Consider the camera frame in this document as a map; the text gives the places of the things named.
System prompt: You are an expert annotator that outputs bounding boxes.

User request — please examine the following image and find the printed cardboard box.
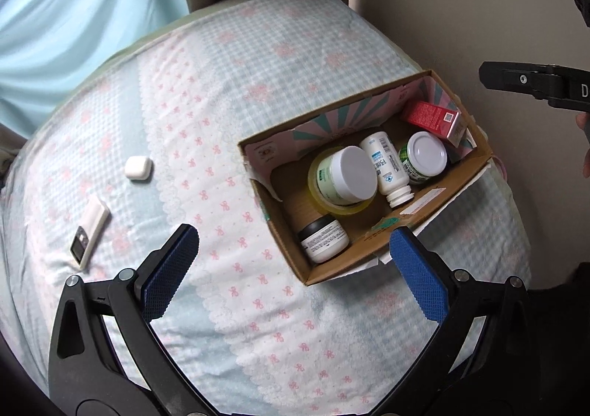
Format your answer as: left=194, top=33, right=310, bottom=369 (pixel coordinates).
left=237, top=69, right=493, bottom=285

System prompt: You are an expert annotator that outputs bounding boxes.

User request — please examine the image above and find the white earbuds case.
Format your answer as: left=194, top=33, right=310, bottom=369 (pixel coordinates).
left=124, top=155, right=154, bottom=183

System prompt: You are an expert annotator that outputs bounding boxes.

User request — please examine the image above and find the green label jar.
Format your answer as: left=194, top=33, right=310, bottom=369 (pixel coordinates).
left=398, top=131, right=449, bottom=185

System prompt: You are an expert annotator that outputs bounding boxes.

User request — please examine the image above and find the person's right hand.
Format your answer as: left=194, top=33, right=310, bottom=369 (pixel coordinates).
left=576, top=114, right=590, bottom=179

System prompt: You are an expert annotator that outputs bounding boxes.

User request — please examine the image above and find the white remote control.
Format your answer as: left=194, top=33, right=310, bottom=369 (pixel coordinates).
left=70, top=195, right=110, bottom=270

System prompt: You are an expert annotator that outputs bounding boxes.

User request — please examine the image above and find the red carton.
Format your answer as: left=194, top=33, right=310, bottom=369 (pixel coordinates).
left=400, top=101, right=466, bottom=148

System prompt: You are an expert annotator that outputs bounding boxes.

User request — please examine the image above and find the pale green mattress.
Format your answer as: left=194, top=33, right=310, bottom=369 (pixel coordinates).
left=28, top=0, right=416, bottom=135

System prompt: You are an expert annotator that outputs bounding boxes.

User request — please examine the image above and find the black lid jar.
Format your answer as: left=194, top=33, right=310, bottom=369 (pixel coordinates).
left=296, top=215, right=350, bottom=264

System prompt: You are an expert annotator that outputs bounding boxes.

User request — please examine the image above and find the large white lidded jar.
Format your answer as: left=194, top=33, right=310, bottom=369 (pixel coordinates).
left=308, top=145, right=379, bottom=207

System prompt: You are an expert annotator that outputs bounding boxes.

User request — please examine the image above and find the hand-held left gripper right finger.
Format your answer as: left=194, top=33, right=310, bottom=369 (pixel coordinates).
left=389, top=227, right=540, bottom=394

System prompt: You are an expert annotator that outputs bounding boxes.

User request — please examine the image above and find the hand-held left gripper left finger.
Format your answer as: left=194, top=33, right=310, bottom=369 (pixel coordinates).
left=48, top=223, right=200, bottom=394

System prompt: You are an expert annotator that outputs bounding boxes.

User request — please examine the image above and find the light blue cloth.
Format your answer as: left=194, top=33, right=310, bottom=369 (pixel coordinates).
left=0, top=0, right=191, bottom=140

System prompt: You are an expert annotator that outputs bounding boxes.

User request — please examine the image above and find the white pill bottle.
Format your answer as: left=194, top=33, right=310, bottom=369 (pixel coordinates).
left=360, top=131, right=414, bottom=208

